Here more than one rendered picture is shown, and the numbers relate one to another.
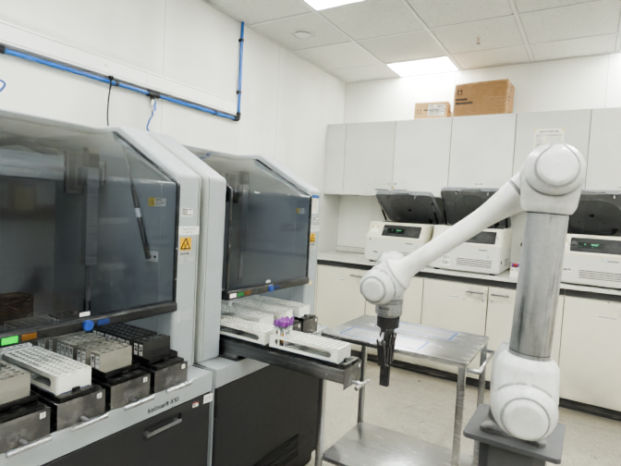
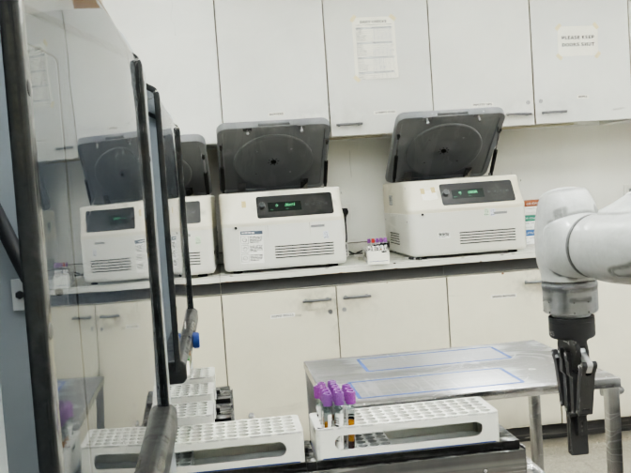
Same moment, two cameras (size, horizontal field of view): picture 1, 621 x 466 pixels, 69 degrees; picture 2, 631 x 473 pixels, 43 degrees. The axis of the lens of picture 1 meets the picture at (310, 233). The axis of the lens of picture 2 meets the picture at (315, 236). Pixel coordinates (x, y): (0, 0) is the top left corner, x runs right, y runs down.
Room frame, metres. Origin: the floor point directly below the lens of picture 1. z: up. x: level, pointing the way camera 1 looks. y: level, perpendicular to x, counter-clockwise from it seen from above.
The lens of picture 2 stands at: (0.69, 0.89, 1.23)
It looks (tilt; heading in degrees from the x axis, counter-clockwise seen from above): 3 degrees down; 322
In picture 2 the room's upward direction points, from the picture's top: 4 degrees counter-clockwise
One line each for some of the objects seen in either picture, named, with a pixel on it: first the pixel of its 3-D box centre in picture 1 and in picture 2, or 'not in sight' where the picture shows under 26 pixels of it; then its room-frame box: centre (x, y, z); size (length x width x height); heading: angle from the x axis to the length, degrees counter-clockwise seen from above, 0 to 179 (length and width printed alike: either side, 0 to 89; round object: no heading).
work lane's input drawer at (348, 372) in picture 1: (278, 352); (322, 471); (1.72, 0.10, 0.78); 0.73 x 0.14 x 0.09; 58
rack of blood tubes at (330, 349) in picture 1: (309, 346); (402, 430); (1.65, -0.02, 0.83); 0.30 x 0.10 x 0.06; 59
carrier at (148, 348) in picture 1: (154, 347); not in sight; (1.49, 0.50, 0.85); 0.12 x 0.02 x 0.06; 149
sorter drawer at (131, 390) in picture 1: (69, 364); not in sight; (1.49, 0.78, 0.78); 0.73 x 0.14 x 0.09; 58
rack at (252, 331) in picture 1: (243, 330); (209, 450); (1.81, 0.25, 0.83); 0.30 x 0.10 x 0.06; 58
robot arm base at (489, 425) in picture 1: (517, 416); not in sight; (1.39, -0.67, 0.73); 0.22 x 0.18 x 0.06; 148
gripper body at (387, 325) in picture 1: (387, 328); (572, 341); (1.49, -0.27, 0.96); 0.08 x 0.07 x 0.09; 149
